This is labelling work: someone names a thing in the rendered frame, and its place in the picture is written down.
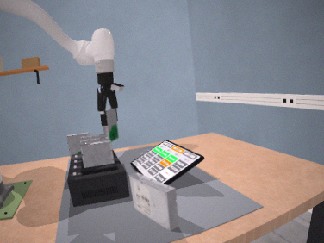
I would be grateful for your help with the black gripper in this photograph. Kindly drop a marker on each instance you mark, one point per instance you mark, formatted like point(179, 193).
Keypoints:
point(104, 79)

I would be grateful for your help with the grey flat mat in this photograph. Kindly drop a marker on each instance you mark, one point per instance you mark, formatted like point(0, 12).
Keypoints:
point(203, 202)

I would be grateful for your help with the black drive dock housing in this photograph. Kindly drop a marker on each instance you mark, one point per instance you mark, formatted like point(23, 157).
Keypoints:
point(96, 188)

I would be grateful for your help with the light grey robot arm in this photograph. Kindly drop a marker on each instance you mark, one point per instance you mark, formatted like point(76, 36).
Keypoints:
point(101, 48)

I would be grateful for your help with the black-framed status screen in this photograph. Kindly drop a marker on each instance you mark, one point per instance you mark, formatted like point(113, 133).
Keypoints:
point(166, 162)

